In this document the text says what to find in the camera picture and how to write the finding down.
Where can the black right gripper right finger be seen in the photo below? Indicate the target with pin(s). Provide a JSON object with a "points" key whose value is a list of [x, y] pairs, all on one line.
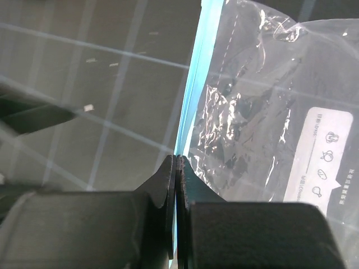
{"points": [[214, 233]]}

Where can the clear blue-zip bag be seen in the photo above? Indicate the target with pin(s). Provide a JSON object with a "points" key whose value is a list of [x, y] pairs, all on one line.
{"points": [[270, 110]]}

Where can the black grid mat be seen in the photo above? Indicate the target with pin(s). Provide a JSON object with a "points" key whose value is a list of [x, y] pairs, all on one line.
{"points": [[126, 62]]}

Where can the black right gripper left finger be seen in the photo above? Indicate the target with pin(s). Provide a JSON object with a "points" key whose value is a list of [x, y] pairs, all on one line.
{"points": [[45, 227]]}

